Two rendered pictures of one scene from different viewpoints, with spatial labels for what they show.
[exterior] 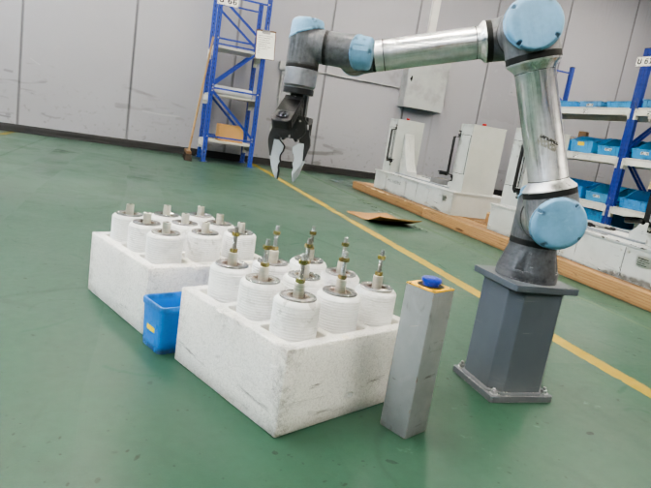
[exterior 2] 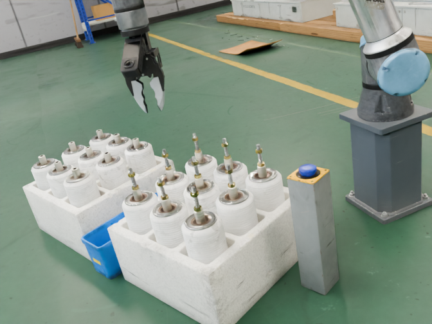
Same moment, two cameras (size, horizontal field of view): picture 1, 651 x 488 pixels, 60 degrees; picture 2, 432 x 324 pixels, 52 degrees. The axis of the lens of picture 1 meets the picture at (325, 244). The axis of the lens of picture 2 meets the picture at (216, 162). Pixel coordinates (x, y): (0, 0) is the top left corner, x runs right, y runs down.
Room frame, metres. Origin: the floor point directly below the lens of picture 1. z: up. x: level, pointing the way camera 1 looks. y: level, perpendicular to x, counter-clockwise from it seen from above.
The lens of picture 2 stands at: (0.21, -0.06, 0.79)
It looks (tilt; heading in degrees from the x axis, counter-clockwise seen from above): 24 degrees down; 2
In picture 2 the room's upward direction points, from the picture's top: 12 degrees counter-clockwise
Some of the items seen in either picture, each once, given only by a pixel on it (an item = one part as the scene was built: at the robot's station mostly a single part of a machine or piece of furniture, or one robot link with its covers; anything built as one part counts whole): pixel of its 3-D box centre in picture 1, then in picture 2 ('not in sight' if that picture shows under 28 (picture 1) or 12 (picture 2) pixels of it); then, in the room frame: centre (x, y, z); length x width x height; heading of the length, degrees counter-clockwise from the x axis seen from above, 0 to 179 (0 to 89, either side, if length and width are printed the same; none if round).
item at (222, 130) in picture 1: (230, 133); (103, 11); (7.10, 1.38, 0.36); 0.31 x 0.25 x 0.20; 109
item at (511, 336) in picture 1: (511, 331); (386, 159); (1.41, -0.51, 0.15); 0.19 x 0.19 x 0.30; 19
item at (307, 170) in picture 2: (431, 282); (307, 171); (1.11, -0.22, 0.32); 0.04 x 0.04 x 0.02
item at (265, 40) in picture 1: (265, 42); not in sight; (6.84, 1.04, 1.45); 0.25 x 0.03 x 0.39; 109
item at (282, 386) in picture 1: (294, 342); (211, 237); (1.26, 0.04, 0.09); 0.39 x 0.39 x 0.18; 45
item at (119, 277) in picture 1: (178, 275); (103, 195); (1.65, 0.42, 0.09); 0.39 x 0.39 x 0.18; 43
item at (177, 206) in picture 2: (263, 279); (167, 208); (1.18, 0.12, 0.25); 0.08 x 0.08 x 0.01
